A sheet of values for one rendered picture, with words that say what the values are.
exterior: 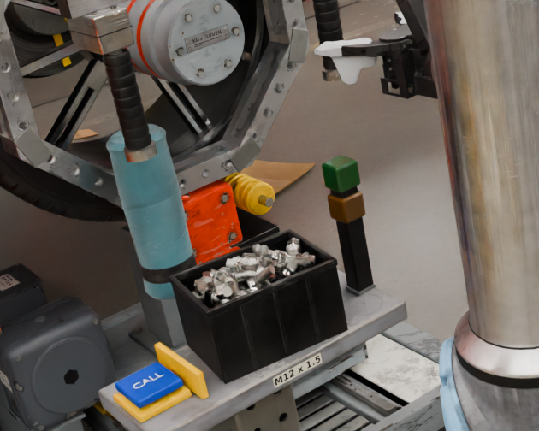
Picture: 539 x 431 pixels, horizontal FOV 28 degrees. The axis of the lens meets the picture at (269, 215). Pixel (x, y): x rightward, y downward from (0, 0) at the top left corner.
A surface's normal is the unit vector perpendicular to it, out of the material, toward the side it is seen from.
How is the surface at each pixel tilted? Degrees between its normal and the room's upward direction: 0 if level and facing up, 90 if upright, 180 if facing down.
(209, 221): 90
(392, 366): 0
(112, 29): 90
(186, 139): 16
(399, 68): 91
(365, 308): 0
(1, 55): 90
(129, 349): 0
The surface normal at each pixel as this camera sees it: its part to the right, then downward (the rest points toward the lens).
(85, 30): -0.81, 0.37
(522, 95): 0.17, 0.43
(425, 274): -0.18, -0.90
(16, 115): 0.56, 0.24
